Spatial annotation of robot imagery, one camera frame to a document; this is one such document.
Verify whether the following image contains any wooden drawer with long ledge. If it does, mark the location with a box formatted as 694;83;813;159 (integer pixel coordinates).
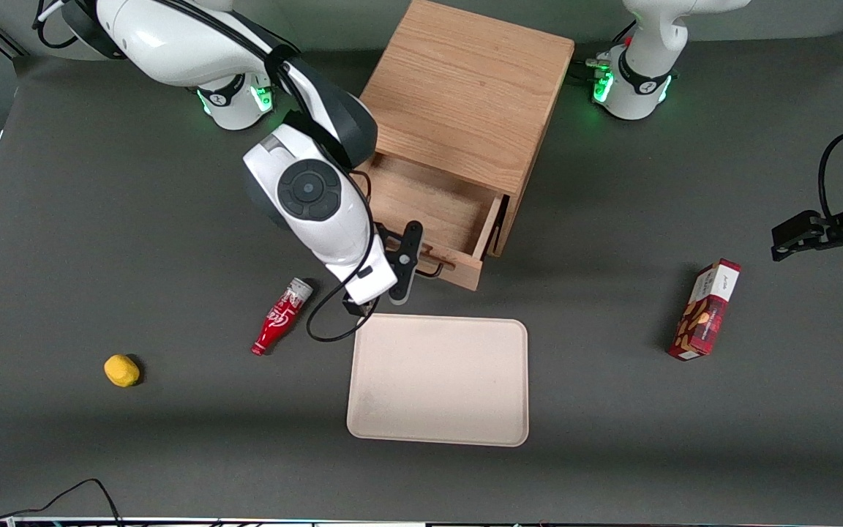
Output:
359;152;505;292

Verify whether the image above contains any red cookie box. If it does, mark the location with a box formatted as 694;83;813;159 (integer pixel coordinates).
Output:
667;258;743;362

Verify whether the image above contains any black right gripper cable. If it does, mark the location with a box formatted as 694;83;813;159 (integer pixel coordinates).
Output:
306;168;380;344

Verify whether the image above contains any red cola bottle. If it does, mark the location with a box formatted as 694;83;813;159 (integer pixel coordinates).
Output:
250;277;315;357

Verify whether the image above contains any black cable at table edge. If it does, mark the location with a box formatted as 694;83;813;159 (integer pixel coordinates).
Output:
0;478;124;527

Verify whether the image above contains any long black wire drawer handle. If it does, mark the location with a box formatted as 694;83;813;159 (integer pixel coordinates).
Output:
378;245;446;280

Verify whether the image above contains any wooden drawer cabinet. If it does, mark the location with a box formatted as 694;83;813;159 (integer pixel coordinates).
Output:
354;0;576;258

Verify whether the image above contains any yellow lemon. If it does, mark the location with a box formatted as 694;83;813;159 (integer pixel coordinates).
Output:
103;354;141;389

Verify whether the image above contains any beige rectangular tray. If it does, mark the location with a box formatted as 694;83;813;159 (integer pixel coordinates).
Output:
345;313;531;448

